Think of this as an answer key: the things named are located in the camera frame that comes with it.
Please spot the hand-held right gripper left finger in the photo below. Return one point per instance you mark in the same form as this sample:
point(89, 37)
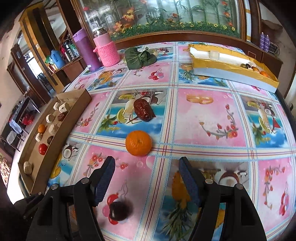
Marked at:
point(105, 183)

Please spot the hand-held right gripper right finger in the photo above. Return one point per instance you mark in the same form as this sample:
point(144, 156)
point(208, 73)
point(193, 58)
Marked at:
point(188, 178)

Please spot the dark round plum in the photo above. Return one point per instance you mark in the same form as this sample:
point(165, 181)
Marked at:
point(120, 209)

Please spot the orange tangerine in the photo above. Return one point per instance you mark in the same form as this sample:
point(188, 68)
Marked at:
point(264, 73)
point(138, 143)
point(41, 128)

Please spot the red cherry tomato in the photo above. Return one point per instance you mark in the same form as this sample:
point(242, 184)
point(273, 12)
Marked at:
point(42, 149)

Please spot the dark brown round fruit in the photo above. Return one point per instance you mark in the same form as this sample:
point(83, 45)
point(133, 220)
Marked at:
point(49, 139)

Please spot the red date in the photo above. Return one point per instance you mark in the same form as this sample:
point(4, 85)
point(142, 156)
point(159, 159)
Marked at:
point(61, 117)
point(143, 110)

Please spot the brown cardboard tray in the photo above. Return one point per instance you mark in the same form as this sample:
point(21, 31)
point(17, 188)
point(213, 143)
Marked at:
point(76, 109)

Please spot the fruit-printed pink tablecloth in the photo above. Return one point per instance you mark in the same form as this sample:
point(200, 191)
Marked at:
point(208, 111)

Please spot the green leafy vegetable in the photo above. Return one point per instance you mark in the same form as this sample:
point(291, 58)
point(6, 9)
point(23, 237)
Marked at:
point(136, 59)

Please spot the yellow-orange fruit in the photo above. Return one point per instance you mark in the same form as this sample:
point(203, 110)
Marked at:
point(254, 69)

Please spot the pink knit-covered jar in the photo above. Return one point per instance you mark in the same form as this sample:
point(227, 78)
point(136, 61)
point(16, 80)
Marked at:
point(107, 53)

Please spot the blue kettle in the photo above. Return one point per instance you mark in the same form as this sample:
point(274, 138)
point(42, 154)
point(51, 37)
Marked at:
point(57, 59)

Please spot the tall purple bottle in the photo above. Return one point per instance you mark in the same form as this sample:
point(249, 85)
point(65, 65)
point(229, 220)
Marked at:
point(86, 51)

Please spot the steel thermos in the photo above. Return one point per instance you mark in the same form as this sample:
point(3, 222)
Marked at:
point(67, 52)

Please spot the small purple bottle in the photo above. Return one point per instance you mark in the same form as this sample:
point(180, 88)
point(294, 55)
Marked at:
point(267, 42)
point(262, 41)

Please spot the wooden cabinet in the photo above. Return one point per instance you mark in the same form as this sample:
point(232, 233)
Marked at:
point(41, 34)

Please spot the flower-painted glass cabinet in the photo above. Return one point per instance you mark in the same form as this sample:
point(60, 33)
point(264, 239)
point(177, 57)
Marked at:
point(161, 14)

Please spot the white and yellow rolled poster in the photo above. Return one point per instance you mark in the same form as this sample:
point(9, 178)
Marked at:
point(248, 20)

